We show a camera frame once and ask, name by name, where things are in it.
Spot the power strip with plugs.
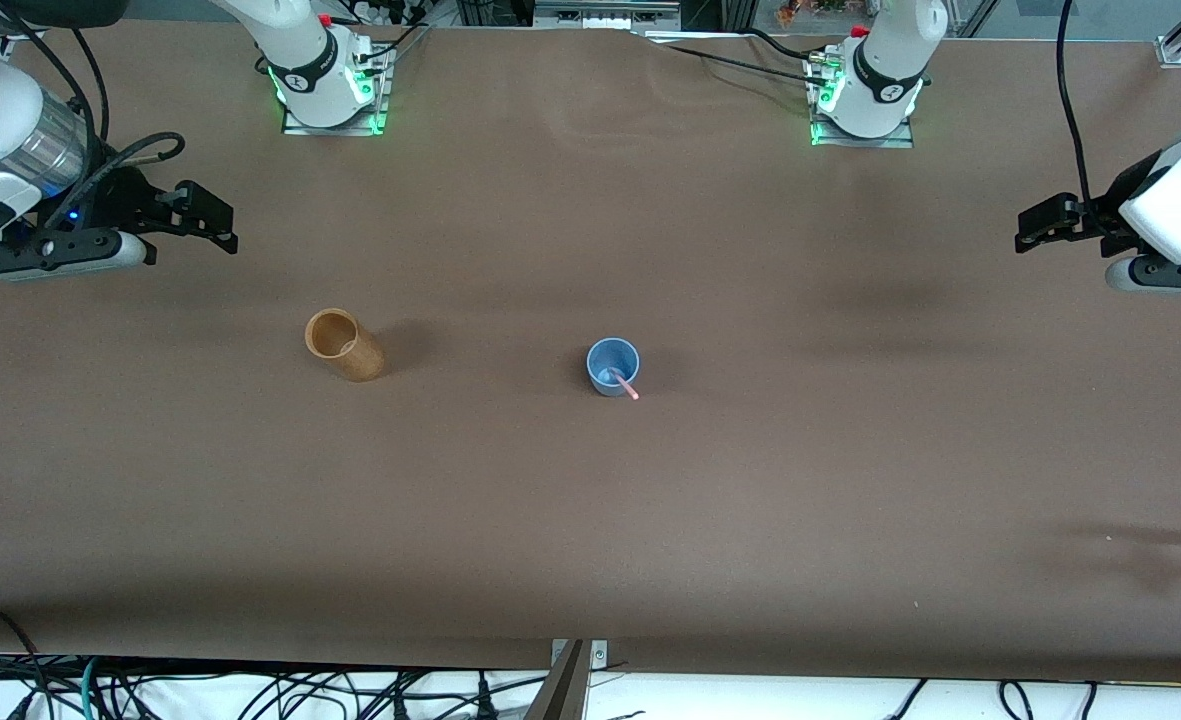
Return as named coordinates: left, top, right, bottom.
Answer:
left=350, top=0, right=426, bottom=26

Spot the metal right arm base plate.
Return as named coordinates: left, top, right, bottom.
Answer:
left=282, top=45, right=392, bottom=136

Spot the orange clutter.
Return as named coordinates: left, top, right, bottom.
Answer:
left=775, top=0, right=856, bottom=26

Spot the black right base cable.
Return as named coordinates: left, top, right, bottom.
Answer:
left=355, top=25, right=433, bottom=66

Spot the long black base cable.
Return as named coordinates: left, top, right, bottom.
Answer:
left=662, top=42, right=833, bottom=89

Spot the bamboo chopstick holder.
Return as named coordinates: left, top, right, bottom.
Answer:
left=305, top=308, right=387, bottom=383

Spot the short black base cable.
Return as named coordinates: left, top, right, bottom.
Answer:
left=740, top=27, right=831, bottom=63

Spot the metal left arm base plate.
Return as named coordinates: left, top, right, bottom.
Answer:
left=808, top=50, right=916, bottom=149

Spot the blue cup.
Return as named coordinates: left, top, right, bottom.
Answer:
left=587, top=338, right=641, bottom=398

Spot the small metal bracket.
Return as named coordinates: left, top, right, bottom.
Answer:
left=550, top=638, right=609, bottom=669

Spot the grey metal box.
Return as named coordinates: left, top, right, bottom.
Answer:
left=532, top=0, right=684, bottom=31

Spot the dark camera stand leg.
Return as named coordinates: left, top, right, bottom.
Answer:
left=522, top=640, right=591, bottom=720

